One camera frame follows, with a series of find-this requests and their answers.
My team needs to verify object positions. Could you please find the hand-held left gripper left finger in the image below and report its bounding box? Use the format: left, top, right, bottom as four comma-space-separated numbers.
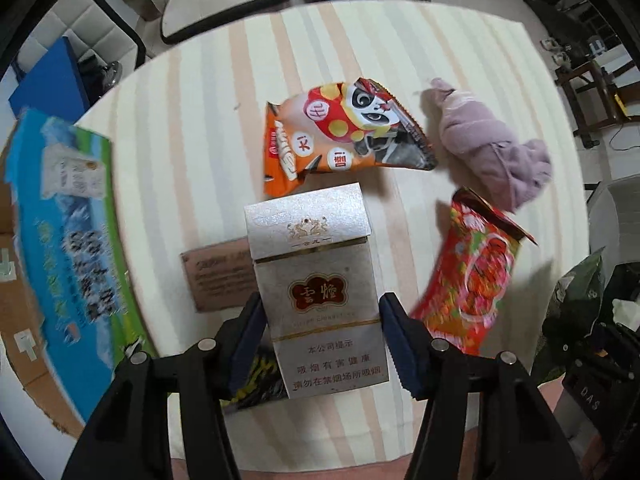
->
61, 292, 268, 480

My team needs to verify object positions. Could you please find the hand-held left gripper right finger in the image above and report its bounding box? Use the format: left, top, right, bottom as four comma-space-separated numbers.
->
378, 292, 583, 480

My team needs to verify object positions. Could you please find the silver cigarette box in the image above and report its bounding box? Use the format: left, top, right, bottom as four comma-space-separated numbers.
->
244, 183, 390, 401

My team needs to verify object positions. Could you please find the red patterned snack bag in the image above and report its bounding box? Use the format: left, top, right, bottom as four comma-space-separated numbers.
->
410, 186, 539, 358

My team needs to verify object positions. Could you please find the blue printed cardboard box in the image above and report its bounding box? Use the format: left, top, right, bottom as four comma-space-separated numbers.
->
0, 108, 160, 436

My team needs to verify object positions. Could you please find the pink cloth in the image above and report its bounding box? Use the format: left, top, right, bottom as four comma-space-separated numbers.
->
424, 77, 553, 211

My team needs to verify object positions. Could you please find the orange panda snack bag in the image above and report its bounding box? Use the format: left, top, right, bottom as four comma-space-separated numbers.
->
263, 78, 438, 199

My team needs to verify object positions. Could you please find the black and yellow packet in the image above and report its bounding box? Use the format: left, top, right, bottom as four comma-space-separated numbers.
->
220, 355, 290, 411

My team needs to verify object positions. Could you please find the brown flat packet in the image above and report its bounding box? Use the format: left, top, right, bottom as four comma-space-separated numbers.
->
180, 238, 257, 313

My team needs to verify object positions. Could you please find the striped tablecloth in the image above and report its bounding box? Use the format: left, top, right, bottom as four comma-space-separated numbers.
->
74, 0, 590, 463

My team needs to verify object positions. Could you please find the green patterned bag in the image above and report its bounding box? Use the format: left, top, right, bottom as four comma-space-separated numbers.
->
537, 247, 608, 386

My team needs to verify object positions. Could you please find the wooden stool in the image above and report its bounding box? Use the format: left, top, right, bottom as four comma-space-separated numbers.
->
554, 59, 640, 149

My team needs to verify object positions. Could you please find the blue board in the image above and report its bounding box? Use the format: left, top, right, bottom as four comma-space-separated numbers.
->
9, 36, 92, 120

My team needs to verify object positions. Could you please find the white quilted chair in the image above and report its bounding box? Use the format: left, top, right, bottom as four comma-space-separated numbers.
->
15, 0, 147, 81

